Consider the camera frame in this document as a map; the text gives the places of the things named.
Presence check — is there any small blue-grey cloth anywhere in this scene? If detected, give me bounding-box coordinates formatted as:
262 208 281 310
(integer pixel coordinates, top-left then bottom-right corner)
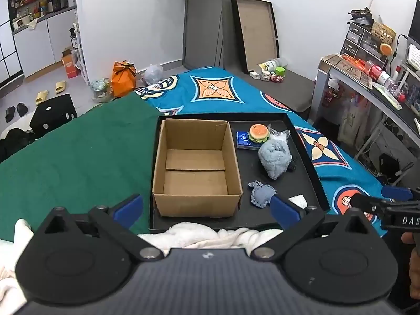
248 180 276 209

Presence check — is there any fluffy light blue towel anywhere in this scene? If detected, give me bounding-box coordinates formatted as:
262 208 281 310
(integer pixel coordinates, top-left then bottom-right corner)
258 139 293 180

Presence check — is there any clear plastic bag white filling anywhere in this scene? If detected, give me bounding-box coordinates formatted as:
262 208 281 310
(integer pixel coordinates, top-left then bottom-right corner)
268 124 290 142

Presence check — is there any small white cloth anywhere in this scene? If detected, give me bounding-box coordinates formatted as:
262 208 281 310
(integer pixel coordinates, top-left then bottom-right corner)
288 194 308 209

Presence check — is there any black lace scrunchie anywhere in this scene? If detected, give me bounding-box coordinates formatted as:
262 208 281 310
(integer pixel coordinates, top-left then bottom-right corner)
287 157 297 172

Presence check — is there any person's right hand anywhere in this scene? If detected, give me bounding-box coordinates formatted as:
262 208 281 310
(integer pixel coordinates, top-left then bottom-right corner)
402 233 420 299

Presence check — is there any black shallow tray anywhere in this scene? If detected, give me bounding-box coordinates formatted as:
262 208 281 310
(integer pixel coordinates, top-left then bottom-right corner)
149 112 330 233

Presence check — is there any green fabric cloth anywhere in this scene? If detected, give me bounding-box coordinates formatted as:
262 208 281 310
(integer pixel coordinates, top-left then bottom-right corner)
1 93 160 240

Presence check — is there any white fluffy towel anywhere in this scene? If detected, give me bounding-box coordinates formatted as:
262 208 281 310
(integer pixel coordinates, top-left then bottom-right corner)
1 219 283 314

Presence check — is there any brown cardboard box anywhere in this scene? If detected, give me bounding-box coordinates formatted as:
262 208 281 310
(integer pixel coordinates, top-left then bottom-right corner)
152 118 243 218

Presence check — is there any blue tissue pack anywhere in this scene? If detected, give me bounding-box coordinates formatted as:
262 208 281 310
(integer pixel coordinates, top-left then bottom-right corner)
236 131 262 151

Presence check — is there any plush hamburger toy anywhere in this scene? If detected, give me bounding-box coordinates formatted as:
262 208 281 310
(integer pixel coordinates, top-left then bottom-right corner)
248 124 270 143

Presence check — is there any grey desk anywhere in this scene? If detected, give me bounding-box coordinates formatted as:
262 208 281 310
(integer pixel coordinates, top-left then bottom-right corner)
309 53 420 184

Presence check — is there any red can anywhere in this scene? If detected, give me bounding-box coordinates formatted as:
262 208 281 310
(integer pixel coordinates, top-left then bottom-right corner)
369 64 391 85

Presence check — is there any black dice stool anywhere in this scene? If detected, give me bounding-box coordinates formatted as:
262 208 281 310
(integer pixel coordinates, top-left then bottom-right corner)
29 94 78 138

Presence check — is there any teal patterned bag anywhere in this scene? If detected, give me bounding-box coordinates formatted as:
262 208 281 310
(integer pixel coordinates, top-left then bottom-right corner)
90 78 114 102

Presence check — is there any black clothes pile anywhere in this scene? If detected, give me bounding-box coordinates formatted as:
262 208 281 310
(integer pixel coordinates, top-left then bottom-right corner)
0 128 36 162

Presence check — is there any orange gift bag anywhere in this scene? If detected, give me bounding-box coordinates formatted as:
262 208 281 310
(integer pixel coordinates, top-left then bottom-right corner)
111 60 137 97

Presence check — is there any blue patterned blanket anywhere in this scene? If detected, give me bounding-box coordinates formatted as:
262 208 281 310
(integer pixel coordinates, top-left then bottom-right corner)
135 67 382 230

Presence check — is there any yellow slipper right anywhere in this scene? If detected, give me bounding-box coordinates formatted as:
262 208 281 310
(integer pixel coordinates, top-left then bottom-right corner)
55 80 67 95

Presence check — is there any yellow slipper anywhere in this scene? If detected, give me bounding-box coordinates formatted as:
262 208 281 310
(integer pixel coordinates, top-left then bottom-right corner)
55 80 67 95
35 90 48 105

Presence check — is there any green lid jar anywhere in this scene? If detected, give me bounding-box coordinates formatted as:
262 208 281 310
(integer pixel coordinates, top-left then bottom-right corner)
275 66 285 76

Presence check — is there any yellow slipper left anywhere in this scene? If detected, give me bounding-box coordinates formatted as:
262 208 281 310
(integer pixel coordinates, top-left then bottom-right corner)
35 90 48 105

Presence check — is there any black slipper right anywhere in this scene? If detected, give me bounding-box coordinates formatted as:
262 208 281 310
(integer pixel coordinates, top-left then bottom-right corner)
16 102 28 117

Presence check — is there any black slipper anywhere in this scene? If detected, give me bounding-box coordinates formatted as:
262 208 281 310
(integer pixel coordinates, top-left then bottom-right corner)
16 102 28 117
5 106 16 123

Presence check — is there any white plastic tub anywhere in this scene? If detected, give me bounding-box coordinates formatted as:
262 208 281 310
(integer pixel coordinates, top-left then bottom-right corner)
256 58 288 72

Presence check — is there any grey drawer organizer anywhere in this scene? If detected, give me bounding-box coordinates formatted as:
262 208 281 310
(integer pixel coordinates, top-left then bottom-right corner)
340 22 387 67

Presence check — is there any black slipper left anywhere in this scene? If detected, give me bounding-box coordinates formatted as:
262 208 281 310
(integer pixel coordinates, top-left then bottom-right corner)
5 106 16 123

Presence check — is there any orange cardboard box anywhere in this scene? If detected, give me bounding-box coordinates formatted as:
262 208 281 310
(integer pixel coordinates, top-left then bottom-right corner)
62 48 79 79

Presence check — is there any black spray bottle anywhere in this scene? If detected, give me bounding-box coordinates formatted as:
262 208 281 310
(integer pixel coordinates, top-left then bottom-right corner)
69 27 79 50

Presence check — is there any white kitchen cabinet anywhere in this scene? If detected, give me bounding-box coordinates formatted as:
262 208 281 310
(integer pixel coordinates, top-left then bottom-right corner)
14 7 77 77

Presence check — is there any large framed board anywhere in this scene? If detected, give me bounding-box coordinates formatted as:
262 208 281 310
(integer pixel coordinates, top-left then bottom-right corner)
231 0 280 74

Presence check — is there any grey door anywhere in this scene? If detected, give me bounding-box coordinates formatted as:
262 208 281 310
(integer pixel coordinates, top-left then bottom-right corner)
182 0 223 69

